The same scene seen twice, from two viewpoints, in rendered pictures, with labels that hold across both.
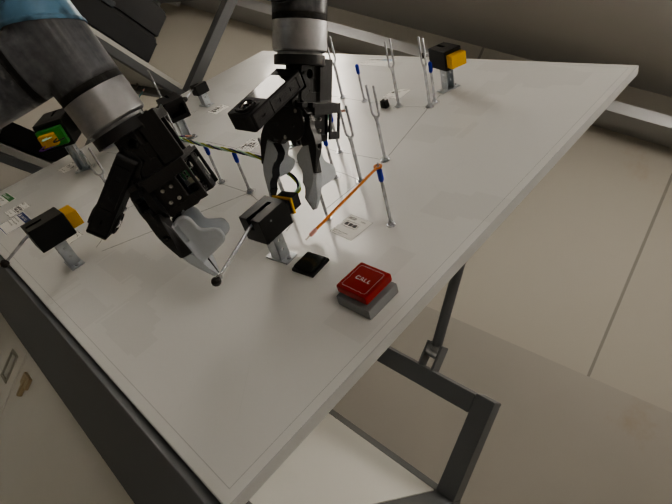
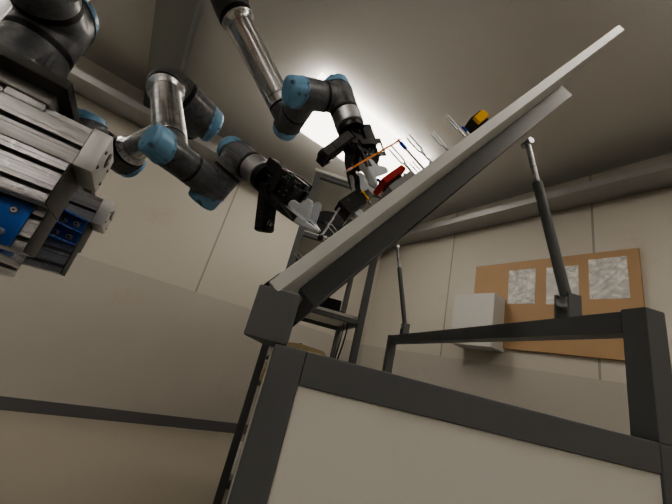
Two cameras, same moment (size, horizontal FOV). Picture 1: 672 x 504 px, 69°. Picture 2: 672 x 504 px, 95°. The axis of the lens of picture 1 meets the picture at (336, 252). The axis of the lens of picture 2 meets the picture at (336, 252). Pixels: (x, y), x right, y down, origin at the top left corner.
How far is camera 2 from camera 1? 0.51 m
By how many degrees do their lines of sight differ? 46
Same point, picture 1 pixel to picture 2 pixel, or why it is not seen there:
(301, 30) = (341, 111)
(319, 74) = (363, 131)
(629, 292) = not seen: outside the picture
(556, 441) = not seen: outside the picture
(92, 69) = (246, 152)
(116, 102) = (255, 160)
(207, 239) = (304, 207)
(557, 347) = not seen: outside the picture
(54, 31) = (232, 145)
